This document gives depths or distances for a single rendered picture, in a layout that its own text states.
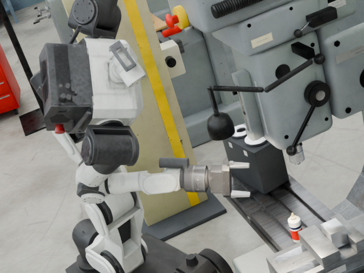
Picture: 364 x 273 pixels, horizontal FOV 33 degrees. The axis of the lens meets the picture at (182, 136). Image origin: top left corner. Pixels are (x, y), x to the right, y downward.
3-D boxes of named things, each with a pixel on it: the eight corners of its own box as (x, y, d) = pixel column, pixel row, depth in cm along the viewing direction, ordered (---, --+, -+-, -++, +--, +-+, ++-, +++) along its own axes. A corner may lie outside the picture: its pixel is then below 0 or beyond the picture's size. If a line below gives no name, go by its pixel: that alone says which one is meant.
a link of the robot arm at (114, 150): (83, 174, 187) (98, 158, 176) (80, 147, 190) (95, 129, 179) (119, 174, 192) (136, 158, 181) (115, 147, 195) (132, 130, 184)
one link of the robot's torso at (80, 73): (32, 158, 201) (57, 125, 170) (24, 61, 210) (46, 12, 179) (119, 155, 214) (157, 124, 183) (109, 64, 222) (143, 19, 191)
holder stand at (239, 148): (264, 195, 232) (253, 150, 222) (231, 175, 250) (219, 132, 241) (289, 180, 236) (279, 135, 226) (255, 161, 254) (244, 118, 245)
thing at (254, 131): (253, 141, 180) (236, 77, 171) (247, 136, 184) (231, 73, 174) (265, 136, 181) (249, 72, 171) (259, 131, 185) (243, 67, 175)
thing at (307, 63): (267, 94, 152) (266, 89, 151) (263, 93, 153) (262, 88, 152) (314, 63, 159) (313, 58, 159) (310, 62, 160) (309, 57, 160)
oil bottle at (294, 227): (296, 245, 203) (290, 218, 198) (290, 238, 207) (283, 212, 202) (306, 239, 204) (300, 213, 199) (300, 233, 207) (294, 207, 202)
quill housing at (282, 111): (280, 156, 175) (256, 53, 161) (248, 130, 193) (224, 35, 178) (338, 130, 179) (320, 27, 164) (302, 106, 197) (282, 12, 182)
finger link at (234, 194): (250, 190, 203) (231, 190, 205) (249, 195, 200) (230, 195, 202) (250, 195, 204) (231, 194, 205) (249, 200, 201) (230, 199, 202)
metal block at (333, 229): (333, 250, 185) (330, 234, 182) (323, 239, 190) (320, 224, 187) (349, 243, 186) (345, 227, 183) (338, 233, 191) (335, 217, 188)
